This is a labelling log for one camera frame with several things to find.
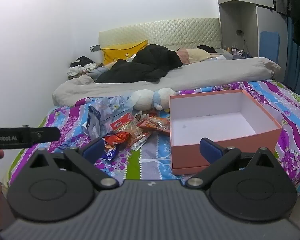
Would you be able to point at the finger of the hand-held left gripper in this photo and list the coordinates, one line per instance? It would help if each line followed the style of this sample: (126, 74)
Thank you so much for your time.
(45, 135)

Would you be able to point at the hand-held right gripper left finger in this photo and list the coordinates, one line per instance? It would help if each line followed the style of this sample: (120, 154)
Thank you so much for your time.
(95, 151)

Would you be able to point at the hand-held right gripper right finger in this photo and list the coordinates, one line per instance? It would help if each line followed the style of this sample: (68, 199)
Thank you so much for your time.
(210, 151)

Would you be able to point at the blue and white snack packet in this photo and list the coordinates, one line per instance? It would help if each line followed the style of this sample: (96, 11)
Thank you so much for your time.
(110, 153)

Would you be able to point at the red foil snack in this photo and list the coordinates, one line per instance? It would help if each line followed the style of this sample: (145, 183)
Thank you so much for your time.
(117, 138)

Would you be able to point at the pink cardboard box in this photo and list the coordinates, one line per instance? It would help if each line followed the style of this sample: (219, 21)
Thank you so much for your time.
(185, 160)

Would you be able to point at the red label clear snack packet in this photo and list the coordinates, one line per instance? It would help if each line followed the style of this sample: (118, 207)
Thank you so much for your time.
(122, 124)

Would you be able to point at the orange snack packet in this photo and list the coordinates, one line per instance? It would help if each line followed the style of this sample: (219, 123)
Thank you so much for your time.
(153, 125)

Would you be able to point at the clear plastic bag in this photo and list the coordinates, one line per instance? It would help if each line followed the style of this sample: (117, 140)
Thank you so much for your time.
(106, 110)

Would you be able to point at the floral printed bed sheet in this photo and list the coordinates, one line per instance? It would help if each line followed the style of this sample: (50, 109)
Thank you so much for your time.
(150, 160)

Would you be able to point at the brown snack in clear wrapper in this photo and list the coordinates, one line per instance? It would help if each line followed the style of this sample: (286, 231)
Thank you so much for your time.
(141, 117)

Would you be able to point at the red packet with white label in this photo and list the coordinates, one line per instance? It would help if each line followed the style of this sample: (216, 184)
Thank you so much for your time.
(153, 114)

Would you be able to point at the white and blue plush toy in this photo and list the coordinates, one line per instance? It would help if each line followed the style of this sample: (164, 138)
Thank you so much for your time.
(142, 100)

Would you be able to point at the grey duvet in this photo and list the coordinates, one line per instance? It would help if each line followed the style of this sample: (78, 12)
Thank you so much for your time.
(190, 77)

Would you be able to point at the pile of clothes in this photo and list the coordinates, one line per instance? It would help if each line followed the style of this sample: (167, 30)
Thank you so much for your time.
(81, 66)

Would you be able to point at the beige pillow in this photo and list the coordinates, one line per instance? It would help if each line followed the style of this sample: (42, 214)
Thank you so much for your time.
(200, 55)

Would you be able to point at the pink cloth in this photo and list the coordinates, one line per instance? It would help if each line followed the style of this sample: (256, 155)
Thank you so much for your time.
(182, 57)

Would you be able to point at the yellow pillow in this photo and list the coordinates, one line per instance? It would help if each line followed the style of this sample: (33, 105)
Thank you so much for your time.
(117, 51)

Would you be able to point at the black cloth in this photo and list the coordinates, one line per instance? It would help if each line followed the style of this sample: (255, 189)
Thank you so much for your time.
(206, 48)

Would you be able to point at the row of small bottles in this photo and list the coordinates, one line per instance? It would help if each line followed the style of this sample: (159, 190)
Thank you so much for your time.
(236, 50)

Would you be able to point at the black jacket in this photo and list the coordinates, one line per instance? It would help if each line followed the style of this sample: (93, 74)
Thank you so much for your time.
(150, 60)

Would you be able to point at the blue panel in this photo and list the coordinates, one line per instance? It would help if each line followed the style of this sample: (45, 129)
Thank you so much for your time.
(270, 46)

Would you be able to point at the blue pleated curtain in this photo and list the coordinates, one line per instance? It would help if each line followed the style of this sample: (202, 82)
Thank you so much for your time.
(298, 65)

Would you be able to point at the cream quilted headboard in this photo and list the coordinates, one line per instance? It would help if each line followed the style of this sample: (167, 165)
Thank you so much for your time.
(165, 30)

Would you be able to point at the dark hanging clothes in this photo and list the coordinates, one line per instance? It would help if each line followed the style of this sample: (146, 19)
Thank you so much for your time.
(295, 5)

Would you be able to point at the grey wall plate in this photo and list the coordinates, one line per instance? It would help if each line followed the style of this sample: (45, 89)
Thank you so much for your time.
(95, 48)

